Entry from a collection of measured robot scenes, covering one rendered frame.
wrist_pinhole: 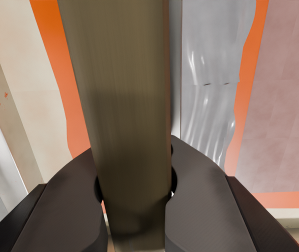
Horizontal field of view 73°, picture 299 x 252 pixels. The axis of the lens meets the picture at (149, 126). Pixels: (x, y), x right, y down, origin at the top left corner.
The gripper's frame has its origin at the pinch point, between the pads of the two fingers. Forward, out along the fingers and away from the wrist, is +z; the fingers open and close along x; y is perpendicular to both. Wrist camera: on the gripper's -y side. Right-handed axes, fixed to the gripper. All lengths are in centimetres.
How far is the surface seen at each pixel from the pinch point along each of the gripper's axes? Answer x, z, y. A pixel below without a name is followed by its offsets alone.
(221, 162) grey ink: 9.8, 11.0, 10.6
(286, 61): 15.3, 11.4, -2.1
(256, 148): 14.3, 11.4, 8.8
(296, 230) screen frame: 24.0, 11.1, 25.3
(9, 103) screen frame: -14.9, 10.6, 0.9
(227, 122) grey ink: 9.8, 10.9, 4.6
